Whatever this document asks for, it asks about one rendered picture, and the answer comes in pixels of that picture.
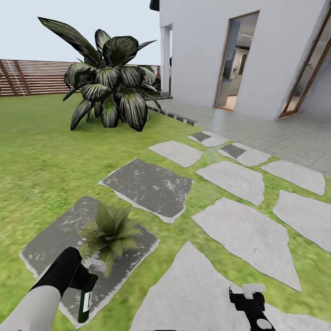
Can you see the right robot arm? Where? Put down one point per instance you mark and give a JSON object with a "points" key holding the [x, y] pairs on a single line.
{"points": [[252, 303]]}

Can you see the pot plant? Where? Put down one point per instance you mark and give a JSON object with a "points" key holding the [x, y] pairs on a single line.
{"points": [[110, 234]]}

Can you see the insectifuge atomizer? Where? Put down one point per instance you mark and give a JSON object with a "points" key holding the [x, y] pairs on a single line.
{"points": [[85, 301]]}

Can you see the fixed window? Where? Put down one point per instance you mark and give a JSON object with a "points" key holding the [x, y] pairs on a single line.
{"points": [[239, 40]]}

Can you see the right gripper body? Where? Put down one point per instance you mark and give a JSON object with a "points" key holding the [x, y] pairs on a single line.
{"points": [[243, 304]]}

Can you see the door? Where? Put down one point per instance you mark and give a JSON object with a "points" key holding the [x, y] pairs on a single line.
{"points": [[310, 65]]}

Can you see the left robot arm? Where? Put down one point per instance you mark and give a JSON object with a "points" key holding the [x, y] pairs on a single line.
{"points": [[36, 312]]}

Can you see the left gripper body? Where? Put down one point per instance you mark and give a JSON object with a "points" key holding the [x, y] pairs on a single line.
{"points": [[86, 282]]}

